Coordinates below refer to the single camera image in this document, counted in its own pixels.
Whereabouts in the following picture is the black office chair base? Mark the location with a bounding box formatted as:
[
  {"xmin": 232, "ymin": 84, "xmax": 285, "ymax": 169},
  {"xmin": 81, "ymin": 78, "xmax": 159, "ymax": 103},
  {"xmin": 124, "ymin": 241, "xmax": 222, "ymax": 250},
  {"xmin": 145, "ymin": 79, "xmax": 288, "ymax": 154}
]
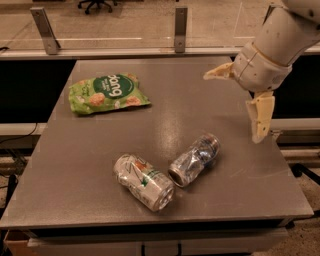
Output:
[{"xmin": 77, "ymin": 0, "xmax": 118, "ymax": 15}]

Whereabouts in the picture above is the crushed white 7up can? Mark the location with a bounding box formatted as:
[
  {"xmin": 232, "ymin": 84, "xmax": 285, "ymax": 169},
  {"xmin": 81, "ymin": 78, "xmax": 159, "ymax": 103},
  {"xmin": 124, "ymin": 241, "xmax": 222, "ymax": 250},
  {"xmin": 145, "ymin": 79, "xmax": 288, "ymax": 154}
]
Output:
[{"xmin": 113, "ymin": 154, "xmax": 175, "ymax": 212}]

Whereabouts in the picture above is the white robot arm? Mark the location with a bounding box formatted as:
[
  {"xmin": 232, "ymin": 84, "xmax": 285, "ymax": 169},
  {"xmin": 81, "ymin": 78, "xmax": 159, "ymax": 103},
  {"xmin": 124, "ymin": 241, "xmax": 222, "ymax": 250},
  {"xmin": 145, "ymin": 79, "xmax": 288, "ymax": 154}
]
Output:
[{"xmin": 203, "ymin": 0, "xmax": 320, "ymax": 143}]

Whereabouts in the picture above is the cardboard box under table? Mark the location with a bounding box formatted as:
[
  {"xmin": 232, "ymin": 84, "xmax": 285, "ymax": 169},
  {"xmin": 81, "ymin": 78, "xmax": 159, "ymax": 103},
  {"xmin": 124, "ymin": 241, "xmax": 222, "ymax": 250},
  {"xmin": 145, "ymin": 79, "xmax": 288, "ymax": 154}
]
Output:
[{"xmin": 4, "ymin": 231, "xmax": 34, "ymax": 256}]

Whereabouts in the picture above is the middle metal railing bracket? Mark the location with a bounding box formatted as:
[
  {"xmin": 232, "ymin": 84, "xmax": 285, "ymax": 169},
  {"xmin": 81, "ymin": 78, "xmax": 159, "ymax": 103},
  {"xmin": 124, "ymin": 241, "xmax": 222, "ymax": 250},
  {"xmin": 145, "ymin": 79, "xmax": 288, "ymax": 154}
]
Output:
[{"xmin": 174, "ymin": 7, "xmax": 188, "ymax": 53}]

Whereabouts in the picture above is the black cable at left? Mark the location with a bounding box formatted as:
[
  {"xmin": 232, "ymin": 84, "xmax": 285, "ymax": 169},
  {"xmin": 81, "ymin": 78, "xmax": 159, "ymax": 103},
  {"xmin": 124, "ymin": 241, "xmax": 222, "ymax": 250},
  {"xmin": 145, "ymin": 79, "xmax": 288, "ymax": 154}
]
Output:
[{"xmin": 0, "ymin": 122, "xmax": 38, "ymax": 145}]

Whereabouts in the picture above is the left metal railing bracket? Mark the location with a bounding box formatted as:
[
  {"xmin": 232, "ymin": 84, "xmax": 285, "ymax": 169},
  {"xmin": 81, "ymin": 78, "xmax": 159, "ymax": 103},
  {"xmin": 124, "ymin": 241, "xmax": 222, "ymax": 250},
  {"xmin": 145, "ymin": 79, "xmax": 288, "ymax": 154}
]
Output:
[{"xmin": 30, "ymin": 7, "xmax": 61, "ymax": 55}]

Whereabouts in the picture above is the green chip bag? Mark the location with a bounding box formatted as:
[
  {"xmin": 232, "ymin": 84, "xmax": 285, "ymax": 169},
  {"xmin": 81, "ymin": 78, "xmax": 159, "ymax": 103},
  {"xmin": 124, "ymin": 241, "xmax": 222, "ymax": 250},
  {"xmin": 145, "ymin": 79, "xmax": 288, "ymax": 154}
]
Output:
[{"xmin": 68, "ymin": 73, "xmax": 150, "ymax": 115}]

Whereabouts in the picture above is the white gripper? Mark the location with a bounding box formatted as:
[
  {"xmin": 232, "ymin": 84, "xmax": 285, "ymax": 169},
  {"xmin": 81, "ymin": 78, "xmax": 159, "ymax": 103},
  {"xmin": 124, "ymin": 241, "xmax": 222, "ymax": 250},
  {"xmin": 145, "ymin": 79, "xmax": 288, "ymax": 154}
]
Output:
[{"xmin": 203, "ymin": 42, "xmax": 293, "ymax": 144}]

